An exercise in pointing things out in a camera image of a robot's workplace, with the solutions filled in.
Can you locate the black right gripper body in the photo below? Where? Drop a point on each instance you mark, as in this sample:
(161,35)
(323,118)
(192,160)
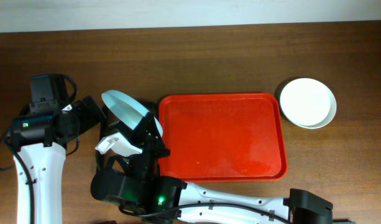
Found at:
(151,134)

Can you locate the black shallow sponge tray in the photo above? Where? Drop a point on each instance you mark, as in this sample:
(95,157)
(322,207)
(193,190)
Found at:
(151,107)

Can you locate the light green plate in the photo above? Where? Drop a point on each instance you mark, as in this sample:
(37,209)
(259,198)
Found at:
(329,117)

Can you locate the light blue plate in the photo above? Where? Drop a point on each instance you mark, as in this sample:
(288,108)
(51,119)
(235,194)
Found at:
(124,107)

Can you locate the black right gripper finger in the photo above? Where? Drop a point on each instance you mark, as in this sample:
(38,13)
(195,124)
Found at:
(118,127)
(147,136)

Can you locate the white plate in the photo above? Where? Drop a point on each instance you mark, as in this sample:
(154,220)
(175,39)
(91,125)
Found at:
(305,101)

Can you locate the red plastic tray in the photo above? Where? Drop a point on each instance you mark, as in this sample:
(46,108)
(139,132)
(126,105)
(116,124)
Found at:
(226,137)

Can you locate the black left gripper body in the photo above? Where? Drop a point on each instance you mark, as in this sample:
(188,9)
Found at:
(89,107)

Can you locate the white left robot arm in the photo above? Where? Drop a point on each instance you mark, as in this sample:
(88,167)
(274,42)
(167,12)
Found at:
(38,139)

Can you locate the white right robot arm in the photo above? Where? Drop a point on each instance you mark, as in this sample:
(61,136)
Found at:
(173,199)

